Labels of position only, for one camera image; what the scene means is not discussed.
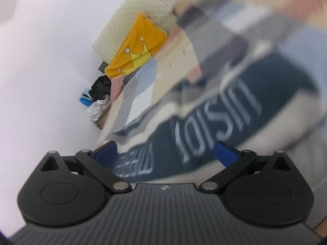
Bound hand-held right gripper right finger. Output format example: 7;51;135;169
199;140;292;194

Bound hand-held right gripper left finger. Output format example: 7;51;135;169
39;140;132;194

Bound cream and navy sweater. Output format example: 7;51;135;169
112;48;324;183

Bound white crumpled clothes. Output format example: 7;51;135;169
86;99;109;122

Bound black crumpled clothes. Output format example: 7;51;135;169
90;76;113;103

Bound wooden nightstand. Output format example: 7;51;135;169
95;102;113;131

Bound blue and white pack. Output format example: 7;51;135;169
79;87;93;106

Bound yellow crown pillow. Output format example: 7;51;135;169
105;13;169;79

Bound checked patchwork quilt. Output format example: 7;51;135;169
98;0;327;199

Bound cream quilted headboard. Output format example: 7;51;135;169
92;0;223;62

